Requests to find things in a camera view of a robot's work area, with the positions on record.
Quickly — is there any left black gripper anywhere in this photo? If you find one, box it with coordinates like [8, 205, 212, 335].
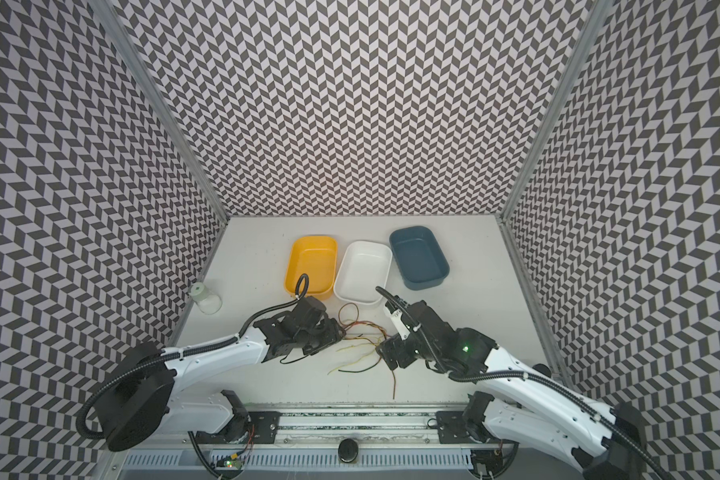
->
[294, 315, 352, 353]

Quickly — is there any red cable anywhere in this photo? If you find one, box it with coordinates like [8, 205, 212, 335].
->
[359, 323, 398, 401]
[337, 302, 389, 338]

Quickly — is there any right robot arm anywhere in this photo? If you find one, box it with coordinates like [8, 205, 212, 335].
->
[376, 287, 670, 479]

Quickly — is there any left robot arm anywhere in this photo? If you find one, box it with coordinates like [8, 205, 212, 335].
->
[75, 274, 346, 452]

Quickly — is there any yellow plastic tray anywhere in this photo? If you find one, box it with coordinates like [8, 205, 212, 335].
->
[284, 236, 338, 301]

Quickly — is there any dark teal plastic tray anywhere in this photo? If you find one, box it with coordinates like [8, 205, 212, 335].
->
[389, 226, 450, 291]

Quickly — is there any white plastic tray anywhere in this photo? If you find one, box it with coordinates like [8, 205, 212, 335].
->
[333, 240, 393, 306]

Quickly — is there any clear jar white lid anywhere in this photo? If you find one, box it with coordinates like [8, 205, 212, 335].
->
[189, 282, 222, 315]

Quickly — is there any black round knob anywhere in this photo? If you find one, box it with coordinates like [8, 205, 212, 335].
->
[337, 438, 359, 464]

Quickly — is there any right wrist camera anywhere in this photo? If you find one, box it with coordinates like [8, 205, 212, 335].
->
[384, 300, 411, 340]

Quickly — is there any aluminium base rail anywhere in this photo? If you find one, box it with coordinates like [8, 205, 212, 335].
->
[113, 403, 577, 475]

